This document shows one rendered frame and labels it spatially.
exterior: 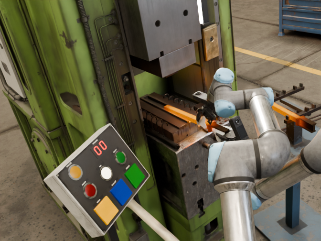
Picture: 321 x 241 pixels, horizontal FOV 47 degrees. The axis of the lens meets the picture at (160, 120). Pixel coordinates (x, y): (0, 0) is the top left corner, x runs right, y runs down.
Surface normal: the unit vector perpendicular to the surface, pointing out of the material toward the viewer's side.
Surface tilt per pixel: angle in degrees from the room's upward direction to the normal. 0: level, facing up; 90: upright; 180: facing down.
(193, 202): 90
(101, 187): 60
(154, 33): 90
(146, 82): 90
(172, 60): 90
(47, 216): 0
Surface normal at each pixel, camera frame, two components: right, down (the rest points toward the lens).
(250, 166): -0.11, 0.24
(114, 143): 0.67, -0.33
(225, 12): 0.59, 0.32
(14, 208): -0.17, -0.85
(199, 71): -0.79, 0.42
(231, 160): -0.18, -0.36
